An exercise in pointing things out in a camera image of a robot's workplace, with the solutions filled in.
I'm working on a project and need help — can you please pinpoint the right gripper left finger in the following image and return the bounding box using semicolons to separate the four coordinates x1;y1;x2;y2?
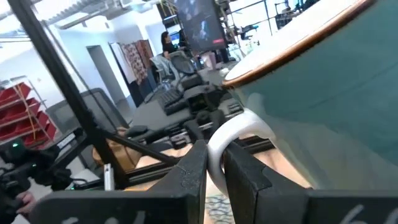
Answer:
29;139;208;224

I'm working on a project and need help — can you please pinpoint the black keyboard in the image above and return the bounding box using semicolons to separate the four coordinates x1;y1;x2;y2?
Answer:
157;88;190;116

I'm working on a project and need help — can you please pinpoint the green mug white handle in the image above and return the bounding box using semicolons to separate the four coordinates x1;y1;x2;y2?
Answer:
206;0;398;197

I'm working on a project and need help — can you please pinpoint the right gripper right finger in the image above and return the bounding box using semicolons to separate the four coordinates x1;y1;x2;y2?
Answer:
223;141;398;224

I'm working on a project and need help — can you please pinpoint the white mug blue pattern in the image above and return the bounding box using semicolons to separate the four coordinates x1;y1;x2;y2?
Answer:
204;193;236;224

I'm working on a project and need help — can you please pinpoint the person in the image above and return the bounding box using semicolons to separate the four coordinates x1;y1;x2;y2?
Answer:
160;30;181;60

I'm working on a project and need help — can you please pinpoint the person's hand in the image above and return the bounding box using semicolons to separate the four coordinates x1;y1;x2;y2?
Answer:
15;190;38;215

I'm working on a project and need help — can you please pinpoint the wooden shelf black frame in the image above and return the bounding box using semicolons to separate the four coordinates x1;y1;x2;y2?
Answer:
6;0;276;191

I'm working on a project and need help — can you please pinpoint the large dark screen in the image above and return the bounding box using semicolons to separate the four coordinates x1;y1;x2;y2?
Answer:
174;0;228;53

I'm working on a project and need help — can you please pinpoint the grey office chair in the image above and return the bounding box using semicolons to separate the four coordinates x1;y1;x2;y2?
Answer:
169;50;206;91

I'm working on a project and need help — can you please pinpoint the patterned hanging cloth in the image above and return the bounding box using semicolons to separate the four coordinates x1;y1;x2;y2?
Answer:
119;39;155;85

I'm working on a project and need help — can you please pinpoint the red bin rack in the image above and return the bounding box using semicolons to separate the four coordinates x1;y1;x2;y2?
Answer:
0;75;59;151

